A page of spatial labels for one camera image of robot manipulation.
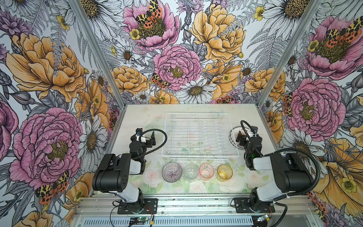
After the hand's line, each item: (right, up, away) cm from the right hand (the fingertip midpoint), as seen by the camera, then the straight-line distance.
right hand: (246, 135), depth 94 cm
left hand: (-64, +1, -1) cm, 64 cm away
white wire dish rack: (-30, -1, +8) cm, 31 cm away
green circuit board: (-63, -38, -23) cm, 77 cm away
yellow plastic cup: (-16, -20, -9) cm, 28 cm away
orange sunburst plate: (-7, -1, +6) cm, 9 cm away
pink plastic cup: (-27, -20, -9) cm, 35 cm away
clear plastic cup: (-36, -20, -8) cm, 42 cm away
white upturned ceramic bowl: (-48, -20, -8) cm, 53 cm away
